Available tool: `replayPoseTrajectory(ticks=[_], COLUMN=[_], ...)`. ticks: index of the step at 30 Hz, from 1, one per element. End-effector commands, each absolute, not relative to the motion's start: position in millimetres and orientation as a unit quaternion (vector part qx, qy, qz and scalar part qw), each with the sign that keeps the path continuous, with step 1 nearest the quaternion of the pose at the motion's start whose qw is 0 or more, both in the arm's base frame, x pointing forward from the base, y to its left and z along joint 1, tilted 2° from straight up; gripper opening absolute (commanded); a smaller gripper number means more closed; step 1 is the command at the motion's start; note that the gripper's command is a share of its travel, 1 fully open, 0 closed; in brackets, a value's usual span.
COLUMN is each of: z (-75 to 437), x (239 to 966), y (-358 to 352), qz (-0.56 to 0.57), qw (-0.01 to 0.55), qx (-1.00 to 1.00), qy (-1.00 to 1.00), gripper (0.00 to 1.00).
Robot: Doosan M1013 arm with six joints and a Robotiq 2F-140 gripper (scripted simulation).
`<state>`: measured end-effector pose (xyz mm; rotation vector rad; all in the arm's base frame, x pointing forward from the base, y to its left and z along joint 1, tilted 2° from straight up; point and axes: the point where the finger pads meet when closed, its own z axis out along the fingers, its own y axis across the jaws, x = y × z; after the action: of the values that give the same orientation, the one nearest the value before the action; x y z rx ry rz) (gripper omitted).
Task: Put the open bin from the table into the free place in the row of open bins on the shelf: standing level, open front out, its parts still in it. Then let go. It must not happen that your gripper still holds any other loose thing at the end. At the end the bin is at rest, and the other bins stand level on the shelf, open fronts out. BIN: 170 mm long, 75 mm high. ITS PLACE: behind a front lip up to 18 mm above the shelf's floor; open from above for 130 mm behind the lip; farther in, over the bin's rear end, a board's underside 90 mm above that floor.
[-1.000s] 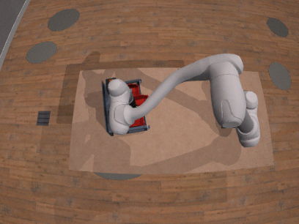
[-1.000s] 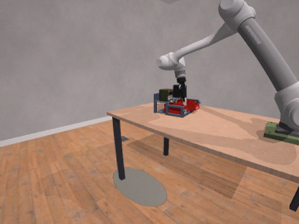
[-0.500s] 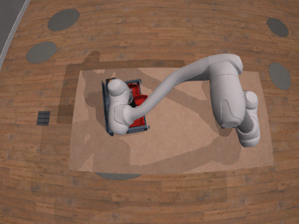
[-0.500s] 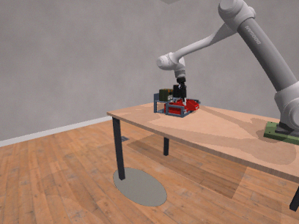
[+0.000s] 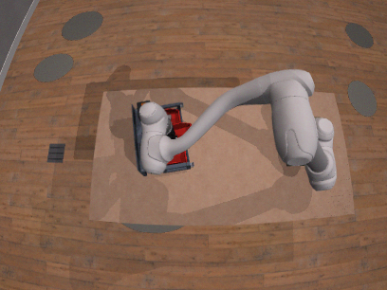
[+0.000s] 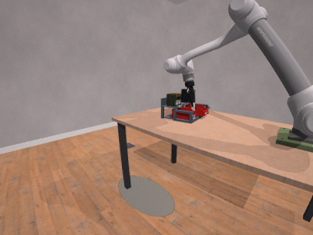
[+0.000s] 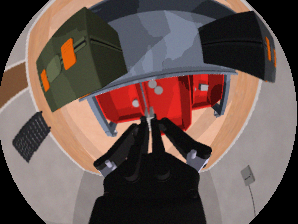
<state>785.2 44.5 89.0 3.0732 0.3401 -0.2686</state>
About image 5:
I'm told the red bin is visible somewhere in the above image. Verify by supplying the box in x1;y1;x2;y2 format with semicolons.
164;108;181;124
167;151;188;165
173;122;192;138

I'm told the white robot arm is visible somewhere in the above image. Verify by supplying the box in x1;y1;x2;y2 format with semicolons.
139;69;337;191

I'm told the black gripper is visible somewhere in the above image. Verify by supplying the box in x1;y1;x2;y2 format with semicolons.
167;127;177;139

